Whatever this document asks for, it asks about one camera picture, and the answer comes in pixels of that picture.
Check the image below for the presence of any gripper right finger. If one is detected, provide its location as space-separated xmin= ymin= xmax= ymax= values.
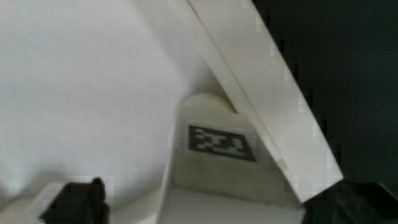
xmin=300 ymin=180 xmax=398 ymax=224

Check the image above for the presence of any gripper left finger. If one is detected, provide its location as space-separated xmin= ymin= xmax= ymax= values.
xmin=39 ymin=177 xmax=110 ymax=224

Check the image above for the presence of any white table leg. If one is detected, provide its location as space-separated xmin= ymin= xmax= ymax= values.
xmin=171 ymin=93 xmax=299 ymax=206

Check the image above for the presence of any white square table top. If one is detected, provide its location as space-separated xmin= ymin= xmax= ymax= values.
xmin=0 ymin=0 xmax=222 ymax=224

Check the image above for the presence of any white obstacle fence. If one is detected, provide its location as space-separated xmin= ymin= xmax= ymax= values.
xmin=189 ymin=0 xmax=343 ymax=201

